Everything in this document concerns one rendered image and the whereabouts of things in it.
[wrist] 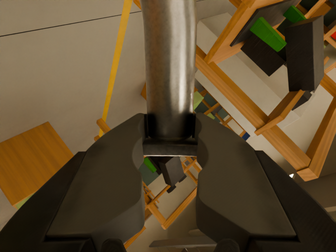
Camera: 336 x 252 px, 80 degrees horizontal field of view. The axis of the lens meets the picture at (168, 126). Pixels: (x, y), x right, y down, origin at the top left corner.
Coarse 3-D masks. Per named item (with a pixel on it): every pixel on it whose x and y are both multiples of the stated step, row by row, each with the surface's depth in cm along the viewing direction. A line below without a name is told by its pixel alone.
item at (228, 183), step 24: (192, 120) 12; (216, 144) 9; (240, 144) 9; (216, 168) 8; (240, 168) 8; (216, 192) 7; (240, 192) 7; (264, 192) 7; (216, 216) 6; (240, 216) 6; (264, 216) 6; (216, 240) 7; (240, 240) 6
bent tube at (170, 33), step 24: (144, 0) 10; (168, 0) 10; (192, 0) 10; (144, 24) 11; (168, 24) 10; (192, 24) 11; (144, 48) 12; (168, 48) 10; (192, 48) 11; (168, 72) 11; (192, 72) 12; (168, 96) 11; (192, 96) 12; (168, 120) 12; (144, 144) 12; (168, 144) 12; (192, 144) 12
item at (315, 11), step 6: (324, 0) 402; (300, 6) 463; (318, 6) 412; (324, 6) 411; (330, 6) 409; (306, 12) 461; (312, 12) 422; (318, 12) 421; (324, 12) 415; (306, 18) 433; (324, 30) 455; (330, 30) 413; (324, 36) 424; (324, 42) 443; (330, 42) 425; (330, 66) 440; (324, 72) 452; (312, 90) 497
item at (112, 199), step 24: (144, 120) 12; (96, 144) 9; (120, 144) 9; (96, 168) 8; (120, 168) 8; (72, 192) 7; (96, 192) 7; (120, 192) 7; (72, 216) 6; (96, 216) 6; (120, 216) 6; (144, 216) 8; (96, 240) 6
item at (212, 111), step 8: (208, 104) 686; (216, 104) 630; (208, 112) 606; (216, 112) 683; (240, 136) 598; (248, 136) 620; (184, 160) 516; (192, 160) 501; (184, 168) 532; (192, 176) 528
